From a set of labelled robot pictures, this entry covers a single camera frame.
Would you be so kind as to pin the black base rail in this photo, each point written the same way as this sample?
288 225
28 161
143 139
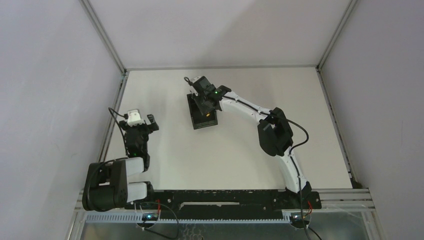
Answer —
238 204

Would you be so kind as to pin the small circuit board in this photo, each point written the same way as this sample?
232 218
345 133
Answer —
150 217
296 217

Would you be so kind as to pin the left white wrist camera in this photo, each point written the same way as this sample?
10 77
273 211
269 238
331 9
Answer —
134 118

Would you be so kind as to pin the right small circuit board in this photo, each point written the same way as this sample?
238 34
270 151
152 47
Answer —
296 217

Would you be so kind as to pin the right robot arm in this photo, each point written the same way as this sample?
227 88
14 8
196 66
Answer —
275 135

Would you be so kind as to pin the left small circuit board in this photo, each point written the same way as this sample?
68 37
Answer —
150 217

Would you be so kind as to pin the black plastic bin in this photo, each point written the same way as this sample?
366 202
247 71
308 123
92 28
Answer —
198 119

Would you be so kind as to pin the aluminium frame base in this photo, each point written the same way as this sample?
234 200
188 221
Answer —
346 214

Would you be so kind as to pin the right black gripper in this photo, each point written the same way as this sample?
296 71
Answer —
204 110

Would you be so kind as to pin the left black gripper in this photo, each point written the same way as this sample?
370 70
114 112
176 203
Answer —
137 127

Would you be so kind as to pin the white cable duct strip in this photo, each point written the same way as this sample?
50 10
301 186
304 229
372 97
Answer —
132 217

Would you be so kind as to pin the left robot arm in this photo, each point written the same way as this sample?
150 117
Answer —
107 184

